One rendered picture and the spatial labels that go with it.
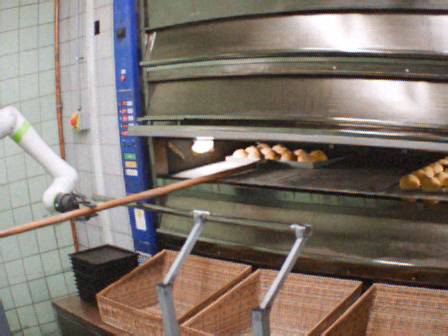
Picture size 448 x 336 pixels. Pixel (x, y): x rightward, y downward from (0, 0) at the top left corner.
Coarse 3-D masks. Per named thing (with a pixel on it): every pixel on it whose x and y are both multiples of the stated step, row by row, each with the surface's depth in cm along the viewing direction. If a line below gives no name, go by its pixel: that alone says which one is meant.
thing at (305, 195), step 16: (208, 192) 319; (224, 192) 312; (240, 192) 305; (256, 192) 299; (272, 192) 292; (288, 192) 286; (304, 192) 281; (320, 192) 277; (336, 192) 274; (384, 208) 252; (400, 208) 246; (416, 208) 240; (432, 208) 234
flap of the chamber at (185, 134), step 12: (132, 132) 327; (144, 132) 320; (156, 132) 314; (168, 132) 308; (180, 132) 303; (192, 132) 297; (204, 132) 292; (216, 132) 288; (228, 132) 283; (240, 132) 278; (252, 132) 274; (336, 144) 264; (348, 144) 242; (360, 144) 237; (372, 144) 233; (384, 144) 229; (396, 144) 225; (408, 144) 221; (420, 144) 217; (432, 144) 213; (444, 144) 209
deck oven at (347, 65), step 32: (192, 64) 311; (224, 64) 298; (256, 64) 286; (288, 64) 274; (320, 64) 262; (352, 64) 251; (384, 64) 239; (416, 64) 227; (320, 128) 268; (352, 128) 257; (384, 128) 245; (160, 160) 345; (192, 160) 358; (224, 160) 372; (192, 192) 327; (224, 256) 320; (256, 256) 306
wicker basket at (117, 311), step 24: (144, 264) 334; (168, 264) 341; (192, 264) 329; (216, 264) 319; (240, 264) 309; (120, 288) 323; (144, 288) 334; (192, 288) 328; (216, 288) 318; (120, 312) 302; (144, 312) 288; (192, 312) 282; (216, 312) 317
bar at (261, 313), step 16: (144, 208) 291; (160, 208) 284; (240, 224) 253; (256, 224) 248; (272, 224) 243; (288, 224) 238; (304, 224) 236; (192, 240) 265; (304, 240) 234; (288, 256) 231; (176, 272) 261; (288, 272) 229; (160, 288) 256; (272, 288) 226; (160, 304) 259; (176, 320) 260; (256, 320) 223
